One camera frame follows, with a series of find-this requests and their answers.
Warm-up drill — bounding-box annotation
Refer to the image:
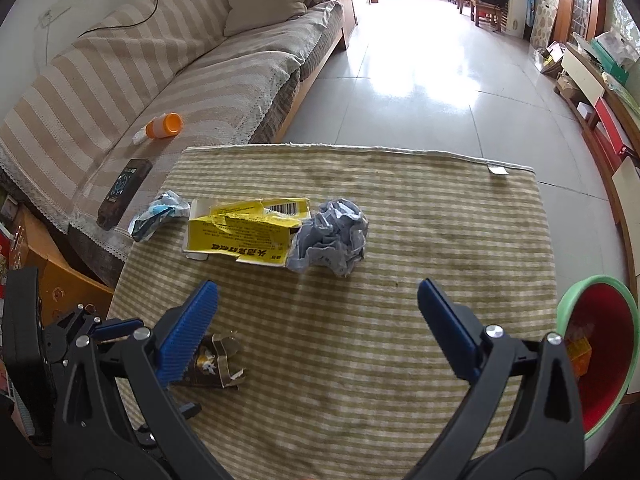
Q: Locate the blue plastic wrapper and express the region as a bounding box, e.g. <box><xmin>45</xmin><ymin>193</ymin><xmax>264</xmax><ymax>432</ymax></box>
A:
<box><xmin>127</xmin><ymin>190</ymin><xmax>192</xmax><ymax>242</ymax></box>

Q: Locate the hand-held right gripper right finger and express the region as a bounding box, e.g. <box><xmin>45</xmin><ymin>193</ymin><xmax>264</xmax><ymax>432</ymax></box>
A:
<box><xmin>415</xmin><ymin>278</ymin><xmax>586</xmax><ymax>480</ymax></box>

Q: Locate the wooden television cabinet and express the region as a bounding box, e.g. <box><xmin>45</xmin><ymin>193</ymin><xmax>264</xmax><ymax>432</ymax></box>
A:
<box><xmin>552</xmin><ymin>42</ymin><xmax>640</xmax><ymax>281</ymax></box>

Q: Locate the cardboard box with packets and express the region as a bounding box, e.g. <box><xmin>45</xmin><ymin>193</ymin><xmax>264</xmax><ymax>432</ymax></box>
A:
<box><xmin>534</xmin><ymin>42</ymin><xmax>566</xmax><ymax>78</ymax></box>

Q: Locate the torn yellow carton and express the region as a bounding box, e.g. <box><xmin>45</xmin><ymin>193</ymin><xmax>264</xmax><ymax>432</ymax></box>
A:
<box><xmin>182</xmin><ymin>197</ymin><xmax>313</xmax><ymax>265</ymax></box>

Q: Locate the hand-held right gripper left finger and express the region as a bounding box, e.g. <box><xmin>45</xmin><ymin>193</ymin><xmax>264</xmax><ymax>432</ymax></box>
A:
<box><xmin>52</xmin><ymin>280</ymin><xmax>226</xmax><ymax>480</ymax></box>

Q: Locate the green flat box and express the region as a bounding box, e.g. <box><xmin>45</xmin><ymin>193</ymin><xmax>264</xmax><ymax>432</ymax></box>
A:
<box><xmin>592</xmin><ymin>37</ymin><xmax>631</xmax><ymax>83</ymax></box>

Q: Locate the orange yellow small box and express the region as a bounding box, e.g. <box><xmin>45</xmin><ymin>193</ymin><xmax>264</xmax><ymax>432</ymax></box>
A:
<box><xmin>562</xmin><ymin>332</ymin><xmax>593</xmax><ymax>378</ymax></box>

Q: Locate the dark rectangular device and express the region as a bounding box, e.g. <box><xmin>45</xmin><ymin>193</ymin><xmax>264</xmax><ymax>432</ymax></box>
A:
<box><xmin>96</xmin><ymin>158</ymin><xmax>152</xmax><ymax>232</ymax></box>

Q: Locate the crumpled grey paper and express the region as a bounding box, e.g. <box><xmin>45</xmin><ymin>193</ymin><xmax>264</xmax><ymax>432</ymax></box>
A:
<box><xmin>287</xmin><ymin>199</ymin><xmax>368</xmax><ymax>278</ymax></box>

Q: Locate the dark gold foil wrapper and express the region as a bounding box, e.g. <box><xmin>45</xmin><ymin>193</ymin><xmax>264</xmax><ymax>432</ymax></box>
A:
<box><xmin>172</xmin><ymin>332</ymin><xmax>247</xmax><ymax>391</ymax></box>

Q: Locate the orange cap small bottle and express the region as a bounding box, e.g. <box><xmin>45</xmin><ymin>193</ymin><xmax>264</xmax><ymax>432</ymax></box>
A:
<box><xmin>132</xmin><ymin>112</ymin><xmax>183</xmax><ymax>146</ymax></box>

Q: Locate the striped table mat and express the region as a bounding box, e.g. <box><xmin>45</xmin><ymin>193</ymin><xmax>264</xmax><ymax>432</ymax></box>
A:
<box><xmin>107</xmin><ymin>142</ymin><xmax>558</xmax><ymax>480</ymax></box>

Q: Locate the black cable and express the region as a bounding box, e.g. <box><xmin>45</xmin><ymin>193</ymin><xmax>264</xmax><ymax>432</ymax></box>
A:
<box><xmin>77</xmin><ymin>0</ymin><xmax>158</xmax><ymax>38</ymax></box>

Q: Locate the red flat box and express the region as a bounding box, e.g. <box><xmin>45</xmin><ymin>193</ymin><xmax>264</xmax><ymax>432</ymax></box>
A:
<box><xmin>592</xmin><ymin>97</ymin><xmax>633</xmax><ymax>161</ymax></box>

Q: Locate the patterned leaning board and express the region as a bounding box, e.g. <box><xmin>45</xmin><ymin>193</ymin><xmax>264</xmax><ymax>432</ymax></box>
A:
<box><xmin>530</xmin><ymin>5</ymin><xmax>557</xmax><ymax>49</ymax></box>

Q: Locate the beige striped sofa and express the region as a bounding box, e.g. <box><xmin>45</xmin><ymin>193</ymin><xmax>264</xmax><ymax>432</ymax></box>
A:
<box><xmin>0</xmin><ymin>0</ymin><xmax>351</xmax><ymax>276</ymax></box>

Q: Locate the green red plastic basin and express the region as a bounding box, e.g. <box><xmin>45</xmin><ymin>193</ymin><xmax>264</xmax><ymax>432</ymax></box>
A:
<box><xmin>556</xmin><ymin>274</ymin><xmax>640</xmax><ymax>442</ymax></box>

